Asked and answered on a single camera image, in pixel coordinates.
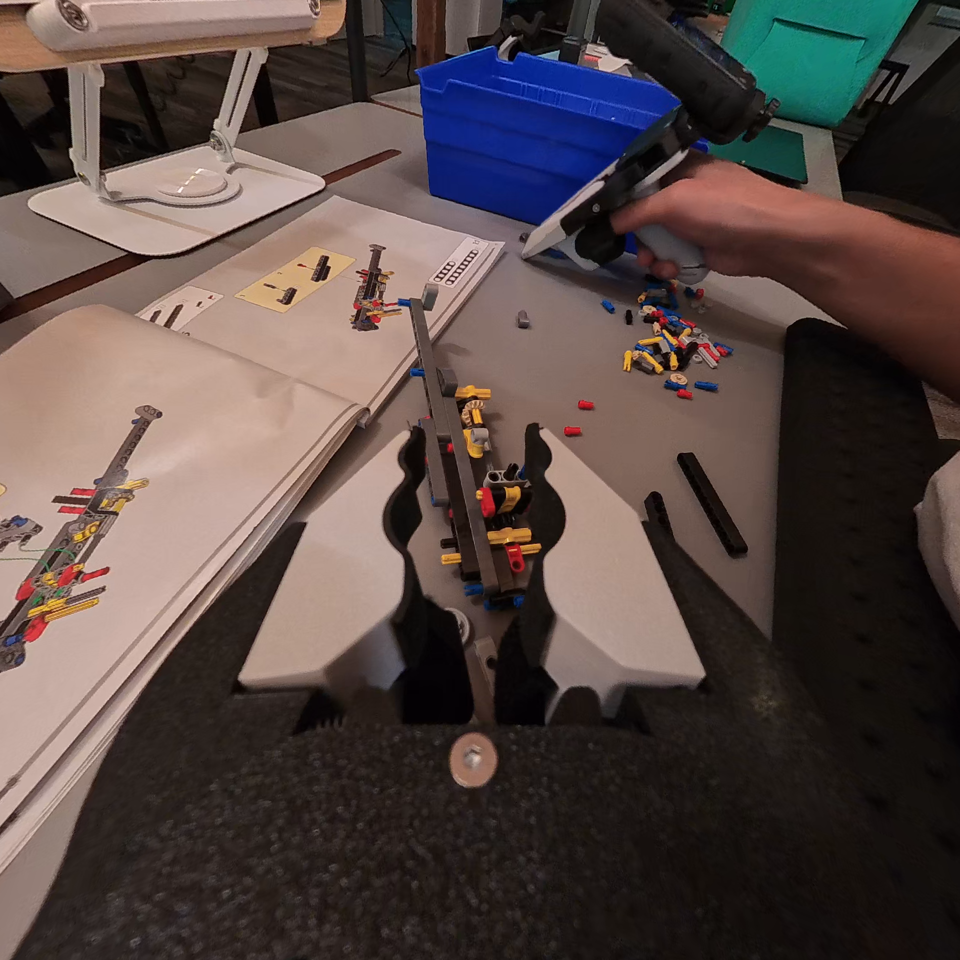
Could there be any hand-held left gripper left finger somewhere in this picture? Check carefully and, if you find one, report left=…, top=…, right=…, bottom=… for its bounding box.
left=238, top=427, right=430, bottom=695

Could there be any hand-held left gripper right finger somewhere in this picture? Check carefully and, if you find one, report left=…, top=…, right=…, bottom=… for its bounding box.
left=519, top=422, right=708, bottom=695

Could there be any long black lego beam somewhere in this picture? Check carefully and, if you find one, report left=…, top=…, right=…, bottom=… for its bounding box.
left=677, top=451, right=750, bottom=558

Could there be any grey lego beam assembly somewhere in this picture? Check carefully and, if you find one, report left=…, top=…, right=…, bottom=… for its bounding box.
left=397, top=283, right=545, bottom=610

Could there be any person's right forearm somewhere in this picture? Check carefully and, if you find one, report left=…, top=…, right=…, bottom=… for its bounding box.
left=806, top=191, right=960, bottom=402

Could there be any pile of small lego pieces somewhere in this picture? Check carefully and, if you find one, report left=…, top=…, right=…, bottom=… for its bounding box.
left=621, top=273, right=736, bottom=401

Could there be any person's right hand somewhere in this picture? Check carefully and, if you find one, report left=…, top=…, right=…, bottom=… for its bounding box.
left=609, top=157, right=819, bottom=282

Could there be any blue plastic bin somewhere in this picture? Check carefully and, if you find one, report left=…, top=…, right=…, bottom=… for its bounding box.
left=416, top=45, right=710, bottom=226

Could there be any dark green flat tray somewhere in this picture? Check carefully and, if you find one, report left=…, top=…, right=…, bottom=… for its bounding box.
left=708, top=123, right=811, bottom=187

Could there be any green plastic object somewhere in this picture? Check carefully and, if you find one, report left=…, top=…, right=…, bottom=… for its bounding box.
left=720, top=0, right=922, bottom=130

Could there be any open instruction booklet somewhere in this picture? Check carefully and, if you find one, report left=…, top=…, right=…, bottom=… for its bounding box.
left=0, top=195, right=507, bottom=875

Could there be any black office chair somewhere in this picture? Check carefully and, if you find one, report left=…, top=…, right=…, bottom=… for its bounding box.
left=836, top=37, right=960, bottom=234

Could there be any black dimpled foam mat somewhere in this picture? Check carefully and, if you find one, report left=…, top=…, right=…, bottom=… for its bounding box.
left=771, top=318, right=960, bottom=960

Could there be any wooden board white stand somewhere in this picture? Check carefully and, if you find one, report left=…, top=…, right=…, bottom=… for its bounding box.
left=0, top=0, right=346, bottom=258

